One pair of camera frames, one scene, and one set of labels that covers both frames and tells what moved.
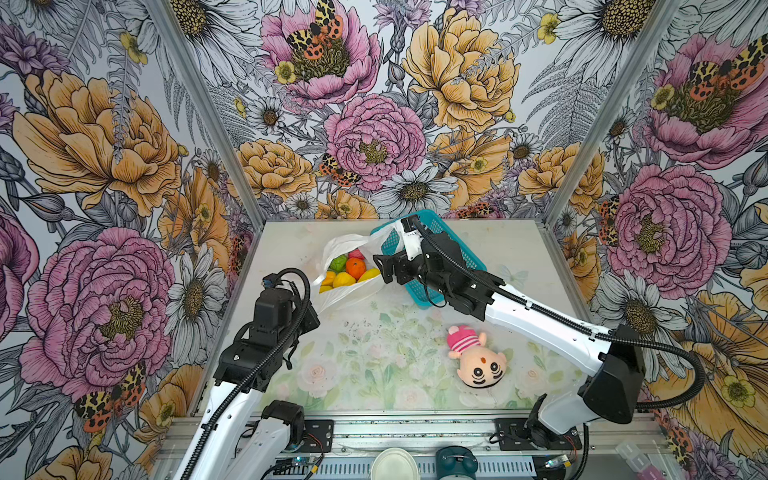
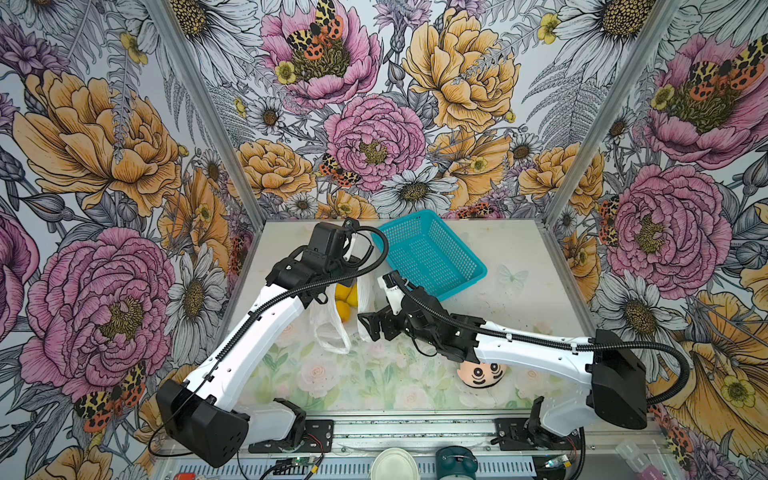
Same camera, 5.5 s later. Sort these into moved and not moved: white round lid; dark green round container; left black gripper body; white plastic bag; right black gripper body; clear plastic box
Moved: right black gripper body; white plastic bag; left black gripper body
Not moved: white round lid; dark green round container; clear plastic box
